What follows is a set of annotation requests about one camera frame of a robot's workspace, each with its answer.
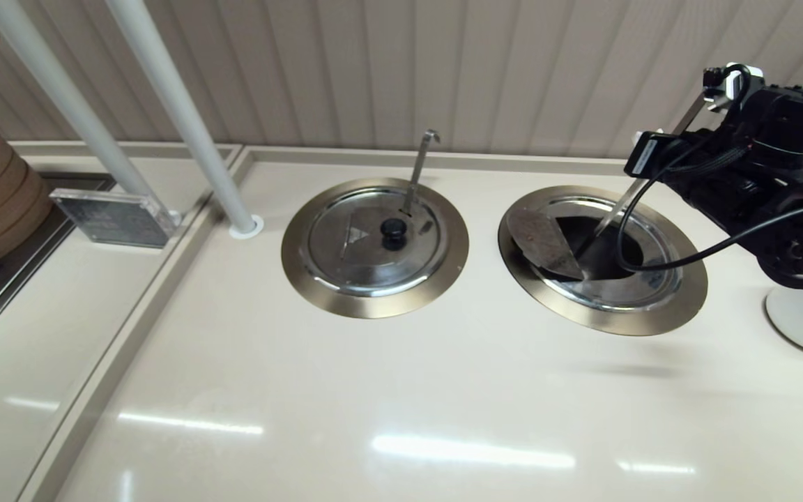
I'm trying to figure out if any steel ladle handle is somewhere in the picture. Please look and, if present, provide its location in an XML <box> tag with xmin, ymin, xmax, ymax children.
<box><xmin>401</xmin><ymin>130</ymin><xmax>441</xmax><ymax>217</ymax></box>
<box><xmin>578</xmin><ymin>91</ymin><xmax>712</xmax><ymax>262</ymax></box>

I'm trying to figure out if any steel pot lid black knob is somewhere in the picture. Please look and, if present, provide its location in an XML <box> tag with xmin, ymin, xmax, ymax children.
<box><xmin>302</xmin><ymin>188</ymin><xmax>450</xmax><ymax>297</ymax></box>
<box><xmin>506</xmin><ymin>197</ymin><xmax>682</xmax><ymax>312</ymax></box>

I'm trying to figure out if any white metal pole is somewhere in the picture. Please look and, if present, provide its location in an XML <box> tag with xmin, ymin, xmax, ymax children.
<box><xmin>105</xmin><ymin>0</ymin><xmax>263</xmax><ymax>234</ymax></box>
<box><xmin>0</xmin><ymin>0</ymin><xmax>181</xmax><ymax>224</ymax></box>

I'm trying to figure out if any clear acrylic sign block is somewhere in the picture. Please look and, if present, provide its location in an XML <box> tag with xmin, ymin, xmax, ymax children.
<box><xmin>49</xmin><ymin>188</ymin><xmax>183</xmax><ymax>250</ymax></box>

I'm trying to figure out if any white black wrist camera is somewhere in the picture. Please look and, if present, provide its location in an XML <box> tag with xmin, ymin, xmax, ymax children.
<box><xmin>703</xmin><ymin>63</ymin><xmax>765</xmax><ymax>105</ymax></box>

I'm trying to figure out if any brass pot rim ring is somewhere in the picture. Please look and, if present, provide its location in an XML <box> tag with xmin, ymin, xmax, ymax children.
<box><xmin>282</xmin><ymin>178</ymin><xmax>470</xmax><ymax>319</ymax></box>
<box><xmin>498</xmin><ymin>185</ymin><xmax>709</xmax><ymax>337</ymax></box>

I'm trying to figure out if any white pole base ring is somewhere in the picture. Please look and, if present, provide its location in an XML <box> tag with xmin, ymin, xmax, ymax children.
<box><xmin>229</xmin><ymin>215</ymin><xmax>266</xmax><ymax>241</ymax></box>

